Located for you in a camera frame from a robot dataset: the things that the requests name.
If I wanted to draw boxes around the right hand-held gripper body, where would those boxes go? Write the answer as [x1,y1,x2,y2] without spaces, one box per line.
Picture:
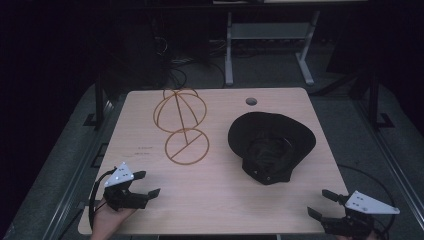
[320,190,401,240]

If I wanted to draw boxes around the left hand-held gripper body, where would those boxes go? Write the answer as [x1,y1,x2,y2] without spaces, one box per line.
[102,161,150,212]

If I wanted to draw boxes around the gold wire hat stand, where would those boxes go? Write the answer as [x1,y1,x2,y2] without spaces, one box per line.
[152,87,211,166]

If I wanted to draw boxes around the black bucket hat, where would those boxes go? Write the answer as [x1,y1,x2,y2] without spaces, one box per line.
[227,111,317,186]

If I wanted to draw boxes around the person's left hand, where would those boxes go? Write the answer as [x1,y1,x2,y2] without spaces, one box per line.
[89,199,138,240]

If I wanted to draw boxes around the person's right hand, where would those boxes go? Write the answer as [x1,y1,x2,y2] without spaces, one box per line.
[335,232,380,240]

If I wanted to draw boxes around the black metal stand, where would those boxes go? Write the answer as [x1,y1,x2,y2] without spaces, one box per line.
[83,73,112,131]
[365,70,396,130]

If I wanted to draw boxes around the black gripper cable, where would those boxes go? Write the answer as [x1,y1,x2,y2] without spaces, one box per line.
[87,167,118,232]
[337,163,398,240]

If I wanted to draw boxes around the aluminium rail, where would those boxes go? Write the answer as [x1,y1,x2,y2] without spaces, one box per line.
[353,98,424,223]
[41,99,116,240]

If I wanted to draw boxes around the bundle of floor cables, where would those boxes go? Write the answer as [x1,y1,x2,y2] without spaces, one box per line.
[155,35,228,90]

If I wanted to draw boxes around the white metal frame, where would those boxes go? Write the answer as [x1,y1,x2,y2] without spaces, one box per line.
[224,11,321,87]

